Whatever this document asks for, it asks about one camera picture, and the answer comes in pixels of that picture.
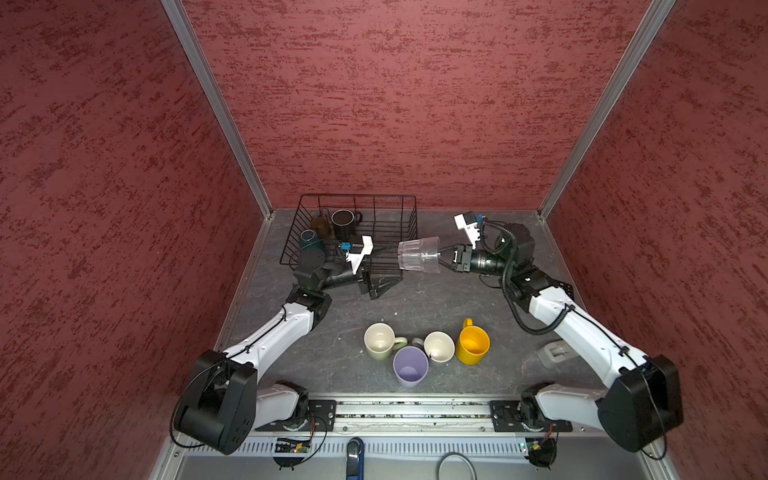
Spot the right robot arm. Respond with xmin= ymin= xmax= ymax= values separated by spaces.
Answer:
xmin=438 ymin=212 xmax=684 ymax=452

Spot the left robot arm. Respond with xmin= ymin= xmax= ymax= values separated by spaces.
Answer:
xmin=169 ymin=236 xmax=387 ymax=455

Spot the left corner aluminium profile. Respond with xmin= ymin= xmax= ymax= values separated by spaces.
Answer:
xmin=161 ymin=0 xmax=274 ymax=221

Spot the grey mug cream inside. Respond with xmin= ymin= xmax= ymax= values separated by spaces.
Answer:
xmin=411 ymin=331 xmax=455 ymax=364

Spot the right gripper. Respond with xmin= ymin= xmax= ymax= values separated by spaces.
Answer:
xmin=428 ymin=243 xmax=512 ymax=276

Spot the black wire dish rack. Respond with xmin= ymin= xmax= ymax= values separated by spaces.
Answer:
xmin=280 ymin=193 xmax=418 ymax=276

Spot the corner aluminium profile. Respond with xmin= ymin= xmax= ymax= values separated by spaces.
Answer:
xmin=161 ymin=0 xmax=274 ymax=221
xmin=538 ymin=0 xmax=676 ymax=223

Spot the grey tape dispenser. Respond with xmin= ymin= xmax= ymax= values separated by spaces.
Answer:
xmin=536 ymin=340 xmax=579 ymax=369

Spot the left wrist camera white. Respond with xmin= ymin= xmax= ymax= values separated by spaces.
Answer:
xmin=340 ymin=235 xmax=374 ymax=274

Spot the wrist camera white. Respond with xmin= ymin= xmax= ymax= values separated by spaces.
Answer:
xmin=454 ymin=212 xmax=483 ymax=249
xmin=340 ymin=235 xmax=374 ymax=274

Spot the lavender cup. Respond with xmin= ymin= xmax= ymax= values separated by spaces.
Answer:
xmin=392 ymin=346 xmax=429 ymax=388

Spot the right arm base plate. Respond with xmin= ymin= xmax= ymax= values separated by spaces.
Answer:
xmin=489 ymin=400 xmax=573 ymax=434

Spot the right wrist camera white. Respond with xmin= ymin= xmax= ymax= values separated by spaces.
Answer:
xmin=454 ymin=212 xmax=483 ymax=249

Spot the yellow mug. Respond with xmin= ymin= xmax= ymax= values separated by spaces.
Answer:
xmin=456 ymin=318 xmax=491 ymax=366

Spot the clear plastic cup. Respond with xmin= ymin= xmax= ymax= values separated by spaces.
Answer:
xmin=397 ymin=237 xmax=440 ymax=273

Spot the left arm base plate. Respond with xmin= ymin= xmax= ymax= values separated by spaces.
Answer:
xmin=275 ymin=399 xmax=338 ymax=433

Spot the light green mug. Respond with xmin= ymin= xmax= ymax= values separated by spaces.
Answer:
xmin=364 ymin=322 xmax=408 ymax=361

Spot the front aluminium rail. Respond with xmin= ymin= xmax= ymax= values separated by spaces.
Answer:
xmin=167 ymin=394 xmax=658 ymax=437

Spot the black mug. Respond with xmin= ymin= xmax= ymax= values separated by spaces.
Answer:
xmin=330 ymin=209 xmax=363 ymax=242

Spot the black cable loop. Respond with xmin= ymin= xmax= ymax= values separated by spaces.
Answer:
xmin=436 ymin=452 xmax=478 ymax=480

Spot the teal mug white inside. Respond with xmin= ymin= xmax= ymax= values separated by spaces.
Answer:
xmin=299 ymin=229 xmax=326 ymax=255

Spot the right corner aluminium profile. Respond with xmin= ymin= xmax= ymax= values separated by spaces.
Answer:
xmin=538 ymin=0 xmax=676 ymax=223

